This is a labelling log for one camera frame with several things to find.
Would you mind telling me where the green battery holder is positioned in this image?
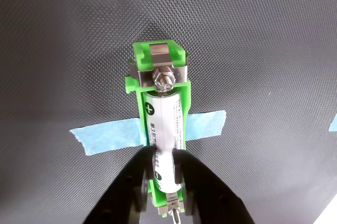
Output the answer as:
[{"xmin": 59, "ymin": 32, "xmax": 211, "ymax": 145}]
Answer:
[{"xmin": 124, "ymin": 39, "xmax": 192, "ymax": 224}]

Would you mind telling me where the blue masking tape piece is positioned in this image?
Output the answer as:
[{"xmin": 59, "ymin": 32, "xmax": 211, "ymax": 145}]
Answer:
[{"xmin": 328, "ymin": 112, "xmax": 337, "ymax": 132}]

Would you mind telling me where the white AA battery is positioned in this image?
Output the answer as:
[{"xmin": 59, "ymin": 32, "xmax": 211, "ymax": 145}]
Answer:
[{"xmin": 143, "ymin": 91, "xmax": 184, "ymax": 194}]

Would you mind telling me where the long blue masking tape strip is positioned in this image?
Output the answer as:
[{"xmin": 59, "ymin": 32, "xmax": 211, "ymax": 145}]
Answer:
[{"xmin": 70, "ymin": 110, "xmax": 227, "ymax": 156}]

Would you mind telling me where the dark grey textured mat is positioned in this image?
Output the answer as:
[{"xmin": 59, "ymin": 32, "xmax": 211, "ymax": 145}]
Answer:
[{"xmin": 0, "ymin": 0, "xmax": 337, "ymax": 224}]

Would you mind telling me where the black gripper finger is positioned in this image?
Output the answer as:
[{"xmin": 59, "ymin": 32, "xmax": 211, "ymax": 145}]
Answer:
[
  {"xmin": 83, "ymin": 146, "xmax": 157, "ymax": 224},
  {"xmin": 172, "ymin": 149, "xmax": 255, "ymax": 224}
]

